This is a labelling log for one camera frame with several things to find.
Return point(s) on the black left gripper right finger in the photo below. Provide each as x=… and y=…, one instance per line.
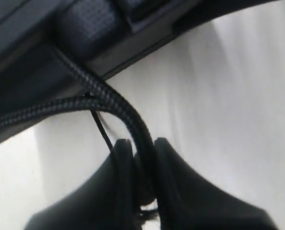
x=187, y=201

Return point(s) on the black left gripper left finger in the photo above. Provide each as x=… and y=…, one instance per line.
x=104, y=202

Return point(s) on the black plastic carry case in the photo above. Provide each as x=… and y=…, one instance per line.
x=55, y=55

